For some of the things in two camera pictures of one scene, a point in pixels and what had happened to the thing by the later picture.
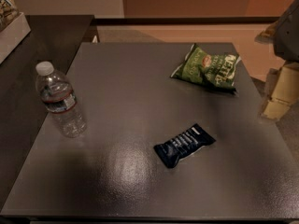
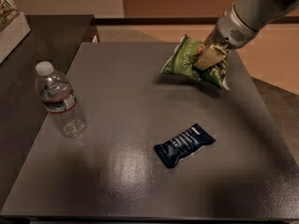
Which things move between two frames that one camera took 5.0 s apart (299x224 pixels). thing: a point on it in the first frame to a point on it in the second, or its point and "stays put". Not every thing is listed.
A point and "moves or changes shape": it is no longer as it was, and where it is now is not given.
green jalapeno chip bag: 218,70 moves or changes shape
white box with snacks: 14,25 stays put
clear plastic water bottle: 58,95 stays put
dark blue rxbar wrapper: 170,152 stays put
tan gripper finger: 284,91 to 230,32
